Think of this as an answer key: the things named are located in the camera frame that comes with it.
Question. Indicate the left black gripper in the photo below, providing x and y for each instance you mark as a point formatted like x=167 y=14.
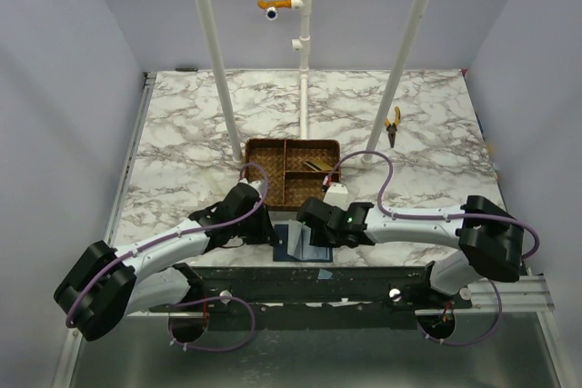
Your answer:
x=265 y=233

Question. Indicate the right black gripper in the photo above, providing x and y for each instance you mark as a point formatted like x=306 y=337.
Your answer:
x=314 y=228

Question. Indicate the blue leather card holder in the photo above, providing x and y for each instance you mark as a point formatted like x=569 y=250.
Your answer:
x=294 y=244

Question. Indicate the gold credit card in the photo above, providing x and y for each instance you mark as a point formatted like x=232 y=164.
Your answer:
x=318 y=165

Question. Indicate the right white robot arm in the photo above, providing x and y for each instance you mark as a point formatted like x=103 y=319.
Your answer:
x=486 y=240

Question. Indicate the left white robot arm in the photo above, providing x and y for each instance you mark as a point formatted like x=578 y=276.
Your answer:
x=106 y=283

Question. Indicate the woven brown divided tray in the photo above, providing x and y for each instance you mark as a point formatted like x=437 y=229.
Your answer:
x=290 y=182

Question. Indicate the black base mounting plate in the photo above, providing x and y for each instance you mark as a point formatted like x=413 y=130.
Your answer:
x=309 y=298

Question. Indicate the small blue white ball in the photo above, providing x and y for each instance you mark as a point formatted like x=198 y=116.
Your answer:
x=271 y=13

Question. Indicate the centre white pipe stand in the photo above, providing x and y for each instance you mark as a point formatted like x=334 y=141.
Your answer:
x=302 y=45

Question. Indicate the orange hook peg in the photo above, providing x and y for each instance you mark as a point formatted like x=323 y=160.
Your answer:
x=274 y=4

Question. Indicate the left white slanted pipe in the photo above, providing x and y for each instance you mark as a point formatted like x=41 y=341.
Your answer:
x=207 y=20

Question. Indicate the white slanted pipe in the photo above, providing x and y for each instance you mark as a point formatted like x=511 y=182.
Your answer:
x=207 y=20
x=415 y=17

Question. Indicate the right white slanted pipe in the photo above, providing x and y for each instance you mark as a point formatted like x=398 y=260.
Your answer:
x=415 y=17

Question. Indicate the yellow handled pliers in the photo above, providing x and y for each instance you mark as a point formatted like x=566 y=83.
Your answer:
x=391 y=127

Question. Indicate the aluminium rail frame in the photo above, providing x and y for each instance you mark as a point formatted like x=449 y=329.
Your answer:
x=180 y=159

